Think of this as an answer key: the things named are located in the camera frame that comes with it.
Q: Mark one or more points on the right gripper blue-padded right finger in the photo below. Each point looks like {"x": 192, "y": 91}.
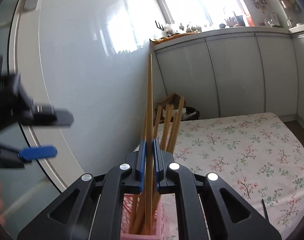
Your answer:
{"x": 162, "y": 159}

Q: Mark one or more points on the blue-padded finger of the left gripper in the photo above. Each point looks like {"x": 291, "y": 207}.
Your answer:
{"x": 46, "y": 115}
{"x": 35, "y": 153}

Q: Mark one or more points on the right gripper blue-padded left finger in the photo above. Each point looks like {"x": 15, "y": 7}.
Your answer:
{"x": 134, "y": 183}

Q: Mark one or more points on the pink perforated plastic basket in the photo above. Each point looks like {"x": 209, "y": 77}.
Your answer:
{"x": 159, "y": 223}

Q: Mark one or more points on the thin wooden chopstick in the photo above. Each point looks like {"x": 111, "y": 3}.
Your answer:
{"x": 136, "y": 200}

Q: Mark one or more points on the white kitchen cabinets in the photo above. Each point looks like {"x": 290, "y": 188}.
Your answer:
{"x": 237, "y": 71}

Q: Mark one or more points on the white refrigerator door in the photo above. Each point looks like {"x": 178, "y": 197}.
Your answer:
{"x": 90, "y": 57}

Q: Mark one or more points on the floral tablecloth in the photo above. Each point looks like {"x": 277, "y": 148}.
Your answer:
{"x": 257, "y": 155}

